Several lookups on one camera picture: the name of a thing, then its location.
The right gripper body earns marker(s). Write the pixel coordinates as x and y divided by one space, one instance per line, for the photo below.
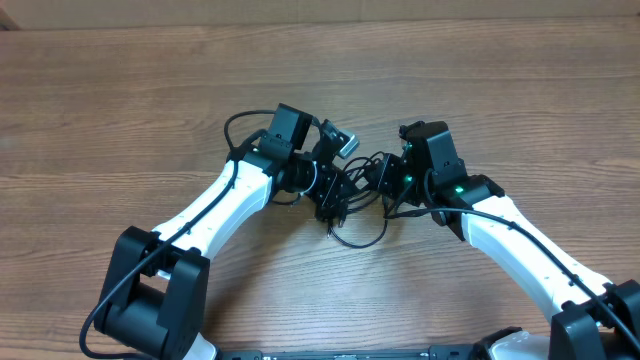
399 182

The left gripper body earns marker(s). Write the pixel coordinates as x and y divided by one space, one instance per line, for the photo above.
327 180

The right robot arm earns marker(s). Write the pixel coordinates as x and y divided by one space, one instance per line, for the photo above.
590 317

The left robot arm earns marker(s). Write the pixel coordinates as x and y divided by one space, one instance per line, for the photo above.
154 294

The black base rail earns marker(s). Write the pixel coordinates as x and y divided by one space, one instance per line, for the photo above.
434 352

